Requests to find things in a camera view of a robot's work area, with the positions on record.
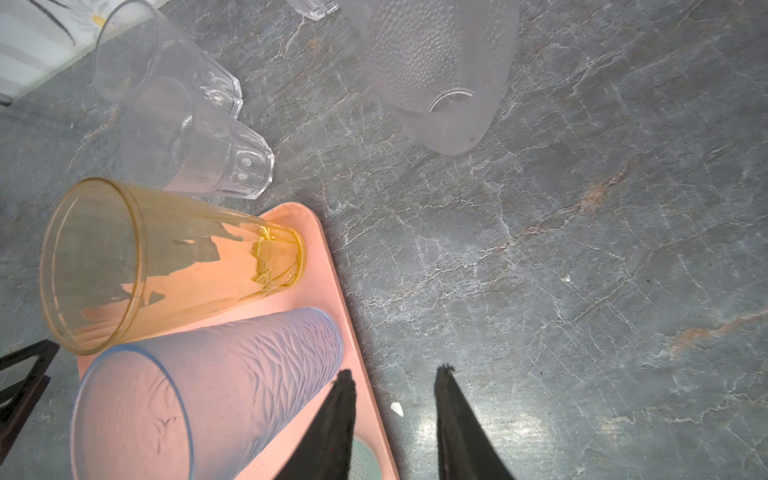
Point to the clear tall faceted glass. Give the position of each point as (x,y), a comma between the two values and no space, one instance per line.
(138,44)

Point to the frosted dotted glass centre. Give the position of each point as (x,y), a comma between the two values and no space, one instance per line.
(440,67)

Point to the blue frosted glass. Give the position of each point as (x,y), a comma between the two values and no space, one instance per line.
(203,403)

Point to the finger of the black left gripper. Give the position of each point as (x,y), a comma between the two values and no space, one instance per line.
(18,400)

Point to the pink plastic tray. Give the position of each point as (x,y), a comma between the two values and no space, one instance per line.
(318,287)

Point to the teal frosted glass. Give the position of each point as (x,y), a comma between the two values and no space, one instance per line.
(364,464)

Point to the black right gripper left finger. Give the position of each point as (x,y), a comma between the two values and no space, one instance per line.
(325,450)

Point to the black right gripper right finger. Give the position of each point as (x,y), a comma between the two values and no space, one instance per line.
(464,450)

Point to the clear faceted glass near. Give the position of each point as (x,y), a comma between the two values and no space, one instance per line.
(174,139)

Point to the clear faceted short glass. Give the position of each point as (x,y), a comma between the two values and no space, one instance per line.
(314,9)

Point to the yellow transparent glass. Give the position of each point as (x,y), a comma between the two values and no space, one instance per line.
(121,262)

